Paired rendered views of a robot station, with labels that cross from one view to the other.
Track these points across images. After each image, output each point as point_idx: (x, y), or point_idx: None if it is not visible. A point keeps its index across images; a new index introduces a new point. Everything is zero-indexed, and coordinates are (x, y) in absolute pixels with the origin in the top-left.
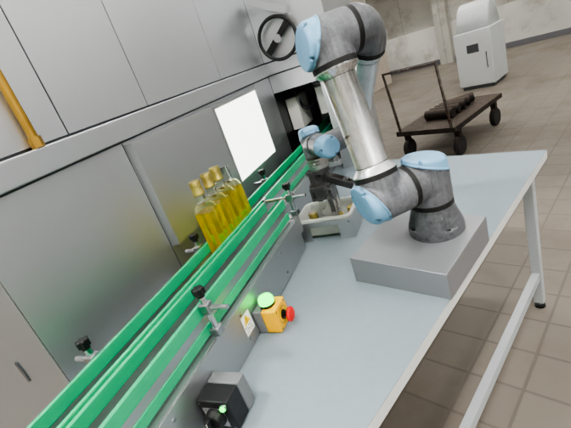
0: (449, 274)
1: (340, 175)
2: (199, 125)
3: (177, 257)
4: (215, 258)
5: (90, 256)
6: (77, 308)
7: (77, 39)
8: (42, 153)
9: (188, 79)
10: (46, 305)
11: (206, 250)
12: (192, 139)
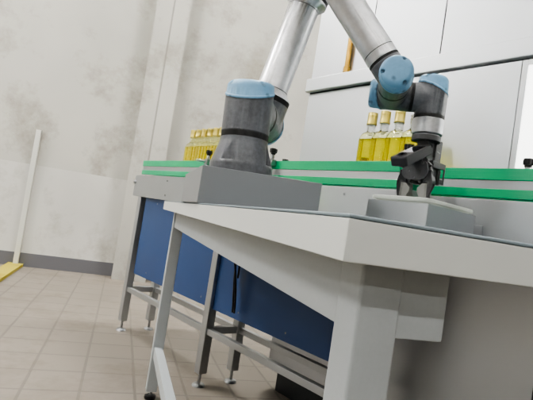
0: (185, 177)
1: (416, 150)
2: (480, 79)
3: None
4: None
5: (335, 139)
6: (315, 159)
7: (410, 6)
8: (342, 75)
9: (520, 28)
10: (308, 147)
11: None
12: (457, 92)
